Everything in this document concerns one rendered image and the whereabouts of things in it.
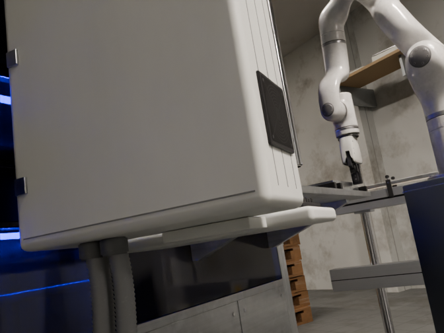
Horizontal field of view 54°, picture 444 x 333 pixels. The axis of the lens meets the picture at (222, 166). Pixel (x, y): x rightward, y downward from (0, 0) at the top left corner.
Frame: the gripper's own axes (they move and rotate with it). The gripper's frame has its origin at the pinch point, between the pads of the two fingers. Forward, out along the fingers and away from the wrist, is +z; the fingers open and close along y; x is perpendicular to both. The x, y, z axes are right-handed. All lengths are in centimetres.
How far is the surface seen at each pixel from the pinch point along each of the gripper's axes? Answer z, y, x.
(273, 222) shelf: 14, 84, 6
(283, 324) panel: 49, 0, -39
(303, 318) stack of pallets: 87, -219, -132
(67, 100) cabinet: -13, 108, -18
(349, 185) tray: 2.4, 4.5, -2.0
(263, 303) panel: 39, 12, -39
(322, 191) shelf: 5.8, 39.6, 0.7
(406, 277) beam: 45, -84, -9
